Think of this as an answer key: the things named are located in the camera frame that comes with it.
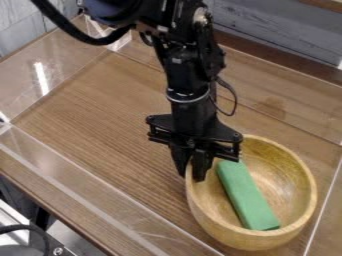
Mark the clear acrylic tray wall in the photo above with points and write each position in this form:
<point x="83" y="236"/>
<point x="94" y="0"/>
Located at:
<point x="102" y="213"/>

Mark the green rectangular block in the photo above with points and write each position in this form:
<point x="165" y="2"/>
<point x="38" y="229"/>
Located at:
<point x="249" y="202"/>

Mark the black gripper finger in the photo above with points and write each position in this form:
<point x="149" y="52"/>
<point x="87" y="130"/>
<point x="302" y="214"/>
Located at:
<point x="181" y="155"/>
<point x="202" y="163"/>

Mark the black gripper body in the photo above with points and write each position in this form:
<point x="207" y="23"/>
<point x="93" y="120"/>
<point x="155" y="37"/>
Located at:
<point x="193" y="126"/>

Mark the brown wooden bowl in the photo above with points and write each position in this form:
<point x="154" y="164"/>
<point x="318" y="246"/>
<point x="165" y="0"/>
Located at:
<point x="286" y="183"/>

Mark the clear acrylic corner bracket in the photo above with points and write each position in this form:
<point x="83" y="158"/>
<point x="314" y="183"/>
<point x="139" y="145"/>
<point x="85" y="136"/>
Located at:
<point x="98" y="31"/>

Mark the black metal mount plate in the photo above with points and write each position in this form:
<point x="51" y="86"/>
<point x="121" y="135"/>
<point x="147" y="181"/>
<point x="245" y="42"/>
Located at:
<point x="47" y="244"/>

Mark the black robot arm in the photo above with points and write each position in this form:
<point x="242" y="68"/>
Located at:
<point x="177" y="27"/>

